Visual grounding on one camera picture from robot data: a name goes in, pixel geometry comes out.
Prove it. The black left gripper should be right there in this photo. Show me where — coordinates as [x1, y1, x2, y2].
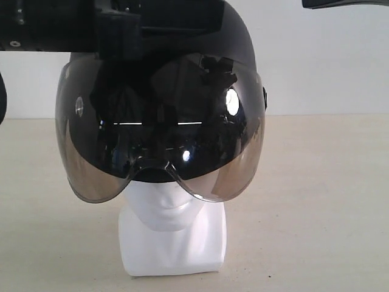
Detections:
[93, 1, 226, 60]

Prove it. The black helmet with tinted visor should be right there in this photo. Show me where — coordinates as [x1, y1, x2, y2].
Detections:
[55, 1, 267, 203]

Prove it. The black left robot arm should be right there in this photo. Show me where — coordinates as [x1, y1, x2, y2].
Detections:
[1, 1, 227, 60]

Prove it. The white mannequin head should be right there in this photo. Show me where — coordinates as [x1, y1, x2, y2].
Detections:
[119, 181, 227, 277]

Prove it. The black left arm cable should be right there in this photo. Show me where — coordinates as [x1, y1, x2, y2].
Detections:
[0, 72, 8, 124]

